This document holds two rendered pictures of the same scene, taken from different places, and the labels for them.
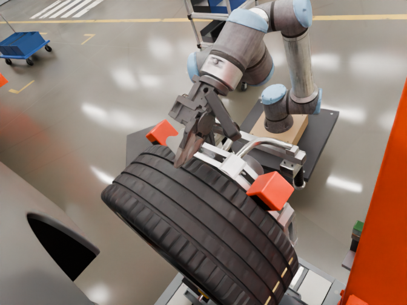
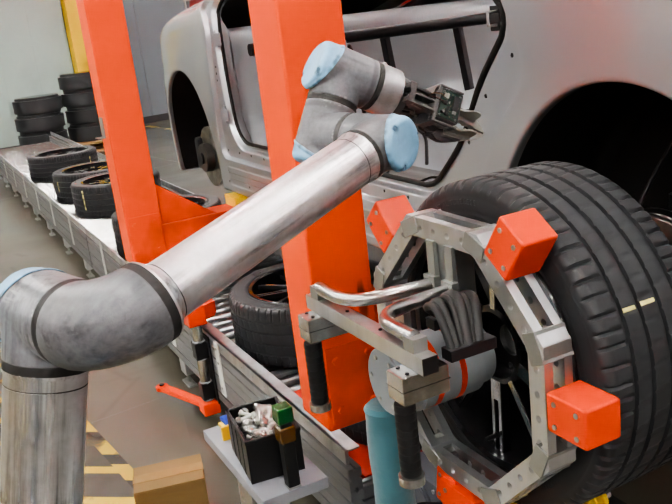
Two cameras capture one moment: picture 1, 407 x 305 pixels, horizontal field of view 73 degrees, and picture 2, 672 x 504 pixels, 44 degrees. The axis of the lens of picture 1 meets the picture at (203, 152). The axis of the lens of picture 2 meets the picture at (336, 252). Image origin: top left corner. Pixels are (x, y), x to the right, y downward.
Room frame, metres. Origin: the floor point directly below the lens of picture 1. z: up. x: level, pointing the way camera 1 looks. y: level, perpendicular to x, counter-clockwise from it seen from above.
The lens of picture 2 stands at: (2.07, -0.04, 1.51)
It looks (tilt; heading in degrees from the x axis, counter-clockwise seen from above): 16 degrees down; 187
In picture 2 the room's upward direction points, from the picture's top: 7 degrees counter-clockwise
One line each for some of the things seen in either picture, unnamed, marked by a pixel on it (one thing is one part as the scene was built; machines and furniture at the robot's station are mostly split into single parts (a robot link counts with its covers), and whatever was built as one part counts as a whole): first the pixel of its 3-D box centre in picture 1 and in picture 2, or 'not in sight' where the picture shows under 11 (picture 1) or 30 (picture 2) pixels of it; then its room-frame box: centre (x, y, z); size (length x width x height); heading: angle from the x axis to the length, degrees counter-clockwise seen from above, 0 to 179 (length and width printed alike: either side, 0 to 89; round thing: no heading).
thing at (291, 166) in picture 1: (292, 162); (323, 322); (0.55, -0.27, 0.93); 0.09 x 0.05 x 0.05; 123
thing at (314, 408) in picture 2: (298, 173); (316, 373); (0.57, -0.29, 0.83); 0.04 x 0.04 x 0.16
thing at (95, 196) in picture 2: not in sight; (117, 191); (-3.93, -2.37, 0.39); 0.66 x 0.66 x 0.24
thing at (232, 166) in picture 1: (223, 198); (462, 355); (0.59, 0.00, 0.85); 0.54 x 0.07 x 0.54; 33
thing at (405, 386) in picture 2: (217, 133); (418, 379); (0.84, -0.08, 0.93); 0.09 x 0.05 x 0.05; 123
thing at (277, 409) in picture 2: (360, 228); (282, 413); (0.37, -0.42, 0.64); 0.04 x 0.04 x 0.04; 33
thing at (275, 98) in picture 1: (276, 101); not in sight; (1.27, -0.54, 0.57); 0.17 x 0.15 x 0.18; 52
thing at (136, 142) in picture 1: (154, 157); not in sight; (1.69, 0.39, 0.17); 0.43 x 0.36 x 0.34; 173
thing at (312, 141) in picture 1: (281, 146); not in sight; (1.27, -0.54, 0.15); 0.60 x 0.60 x 0.30; 39
